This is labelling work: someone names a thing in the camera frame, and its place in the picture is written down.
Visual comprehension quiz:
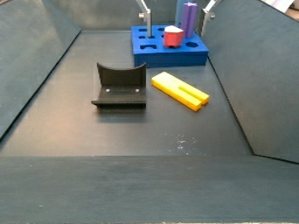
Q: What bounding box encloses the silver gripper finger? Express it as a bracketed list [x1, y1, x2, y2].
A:
[135, 0, 152, 38]
[200, 0, 221, 36]

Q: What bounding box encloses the yellow double-square block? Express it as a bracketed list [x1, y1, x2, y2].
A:
[151, 72, 209, 111]

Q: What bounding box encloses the blue foam shape board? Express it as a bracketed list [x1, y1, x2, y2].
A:
[131, 25, 209, 68]

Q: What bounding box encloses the purple star peg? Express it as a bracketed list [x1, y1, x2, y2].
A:
[181, 2, 197, 39]

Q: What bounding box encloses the light blue oval peg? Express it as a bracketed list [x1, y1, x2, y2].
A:
[175, 0, 187, 27]

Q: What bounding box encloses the black curved holder stand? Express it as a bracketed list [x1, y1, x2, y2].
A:
[91, 64, 145, 107]

